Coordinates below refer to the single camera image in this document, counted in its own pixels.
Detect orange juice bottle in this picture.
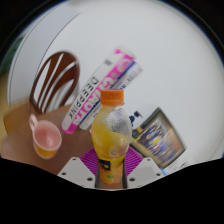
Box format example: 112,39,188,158
90,88,133,185

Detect framed group photo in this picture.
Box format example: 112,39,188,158
129,107,187,169

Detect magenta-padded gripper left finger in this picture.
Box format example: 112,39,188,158
57,147,100,188

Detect dark yellow-labelled pump bottle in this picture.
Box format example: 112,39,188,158
131,124,148,139

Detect dark wooden chair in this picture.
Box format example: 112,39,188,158
28,50,81,114

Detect tall white and blue box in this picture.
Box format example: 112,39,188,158
78,59,144,131

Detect pink and yellow mug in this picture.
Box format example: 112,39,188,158
28,113,63,160

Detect tall pink and white box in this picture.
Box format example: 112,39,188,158
60,48,136,135

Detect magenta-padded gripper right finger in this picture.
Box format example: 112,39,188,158
122,147,165,188

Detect dark blue pump bottle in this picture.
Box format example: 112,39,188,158
128,109,144,128

